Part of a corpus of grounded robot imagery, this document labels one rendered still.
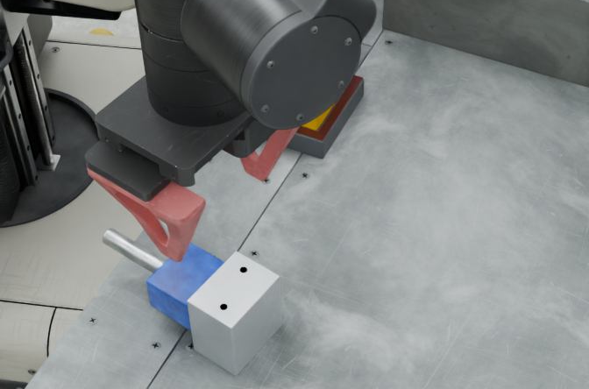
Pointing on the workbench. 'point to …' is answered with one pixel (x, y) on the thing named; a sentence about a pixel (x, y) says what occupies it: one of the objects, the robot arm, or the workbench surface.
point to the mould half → (495, 3)
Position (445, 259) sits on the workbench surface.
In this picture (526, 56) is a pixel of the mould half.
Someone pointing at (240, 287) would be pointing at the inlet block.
